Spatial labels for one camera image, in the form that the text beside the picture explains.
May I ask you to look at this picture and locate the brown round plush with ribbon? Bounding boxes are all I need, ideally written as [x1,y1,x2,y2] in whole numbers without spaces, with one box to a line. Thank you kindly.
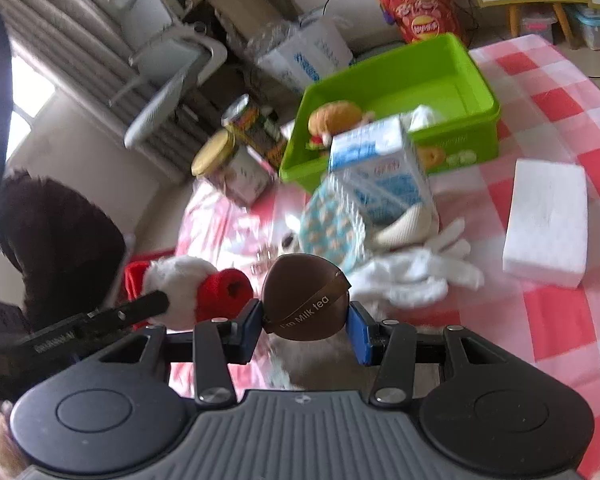
[261,254,353,343]

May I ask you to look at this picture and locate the pale pink fuzzy plush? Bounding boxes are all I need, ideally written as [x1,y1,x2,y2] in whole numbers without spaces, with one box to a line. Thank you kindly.
[267,320,446,392]

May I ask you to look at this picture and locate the dark cloth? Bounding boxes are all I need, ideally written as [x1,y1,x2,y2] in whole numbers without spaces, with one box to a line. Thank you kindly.
[0,169,128,331]

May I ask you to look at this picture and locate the blue and white milk carton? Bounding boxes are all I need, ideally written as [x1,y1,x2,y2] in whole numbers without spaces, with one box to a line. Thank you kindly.
[327,115,436,226]

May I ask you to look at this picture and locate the dark snack packet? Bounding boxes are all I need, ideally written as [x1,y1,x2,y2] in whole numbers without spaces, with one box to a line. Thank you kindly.
[242,110,288,168]

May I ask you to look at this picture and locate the red white checkered tablecloth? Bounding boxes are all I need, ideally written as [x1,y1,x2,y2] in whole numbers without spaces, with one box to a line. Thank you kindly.
[167,35,600,480]

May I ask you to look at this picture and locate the glass jar with yellow lid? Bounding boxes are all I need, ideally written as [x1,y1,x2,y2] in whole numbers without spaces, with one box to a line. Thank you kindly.
[190,130,276,206]

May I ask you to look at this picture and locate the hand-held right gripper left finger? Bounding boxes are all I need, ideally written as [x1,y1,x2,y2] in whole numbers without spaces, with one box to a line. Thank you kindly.
[82,300,266,408]

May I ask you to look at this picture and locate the green plastic bin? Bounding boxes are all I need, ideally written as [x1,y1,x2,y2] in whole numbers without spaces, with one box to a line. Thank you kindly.
[279,32,501,196]

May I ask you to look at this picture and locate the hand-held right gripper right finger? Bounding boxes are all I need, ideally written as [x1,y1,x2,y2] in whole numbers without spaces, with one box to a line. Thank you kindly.
[347,302,526,408]

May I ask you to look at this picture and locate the hamburger plush toy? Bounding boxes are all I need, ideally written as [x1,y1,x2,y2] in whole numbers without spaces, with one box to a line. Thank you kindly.
[306,101,376,153]

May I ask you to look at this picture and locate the white foam block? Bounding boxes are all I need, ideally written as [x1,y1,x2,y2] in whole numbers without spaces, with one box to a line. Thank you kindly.
[502,159,590,288]

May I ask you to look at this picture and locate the clear storage box pink label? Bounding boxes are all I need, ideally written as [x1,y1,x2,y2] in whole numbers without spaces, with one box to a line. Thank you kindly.
[520,5,561,43]

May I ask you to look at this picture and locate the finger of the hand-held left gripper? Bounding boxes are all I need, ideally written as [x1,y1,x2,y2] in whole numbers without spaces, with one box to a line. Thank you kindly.
[115,290,171,325]

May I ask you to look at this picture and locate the round blue patterned cushion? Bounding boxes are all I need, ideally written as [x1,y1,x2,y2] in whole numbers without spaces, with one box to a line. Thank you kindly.
[299,172,368,273]

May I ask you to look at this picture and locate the red and white plush toy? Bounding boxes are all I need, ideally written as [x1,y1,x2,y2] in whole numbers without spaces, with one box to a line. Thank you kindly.
[124,255,255,333]

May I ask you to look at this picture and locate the white cardboard box blue print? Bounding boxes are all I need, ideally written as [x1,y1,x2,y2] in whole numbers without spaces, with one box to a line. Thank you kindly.
[247,10,353,93]

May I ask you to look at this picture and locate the grey office chair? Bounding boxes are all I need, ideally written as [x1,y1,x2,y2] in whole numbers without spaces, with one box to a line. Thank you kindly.
[109,27,228,150]

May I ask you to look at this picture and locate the red snack print bucket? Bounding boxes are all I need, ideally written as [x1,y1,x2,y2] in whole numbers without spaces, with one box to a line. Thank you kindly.
[372,0,473,46]

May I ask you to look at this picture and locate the grey ribbed radiator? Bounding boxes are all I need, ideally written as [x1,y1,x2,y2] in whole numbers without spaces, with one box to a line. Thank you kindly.
[0,0,196,183]

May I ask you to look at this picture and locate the clear storage box teal lid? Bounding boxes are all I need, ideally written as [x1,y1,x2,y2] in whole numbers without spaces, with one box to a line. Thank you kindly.
[565,4,600,51]

